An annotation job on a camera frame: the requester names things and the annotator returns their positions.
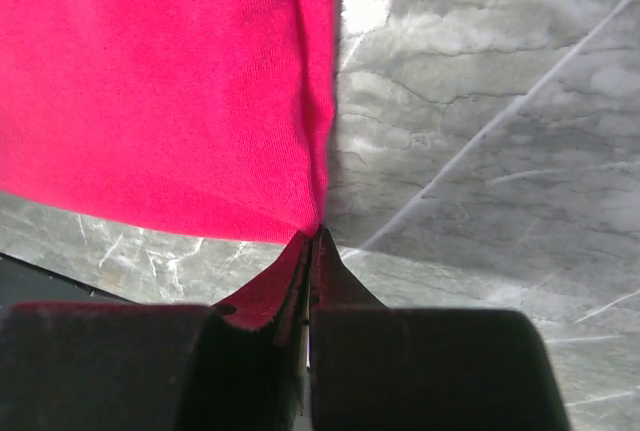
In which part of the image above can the red t-shirt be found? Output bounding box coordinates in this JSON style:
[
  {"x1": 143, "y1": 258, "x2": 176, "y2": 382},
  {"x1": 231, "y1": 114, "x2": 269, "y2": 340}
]
[{"x1": 0, "y1": 0, "x2": 344, "y2": 330}]

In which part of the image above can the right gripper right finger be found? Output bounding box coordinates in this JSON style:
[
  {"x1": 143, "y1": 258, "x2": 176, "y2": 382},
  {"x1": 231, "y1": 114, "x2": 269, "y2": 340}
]
[{"x1": 310, "y1": 229, "x2": 570, "y2": 430}]

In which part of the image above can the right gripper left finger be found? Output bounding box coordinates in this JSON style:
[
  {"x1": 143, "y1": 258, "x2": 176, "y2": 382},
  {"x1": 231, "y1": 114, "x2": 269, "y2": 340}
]
[{"x1": 1, "y1": 234, "x2": 311, "y2": 430}]

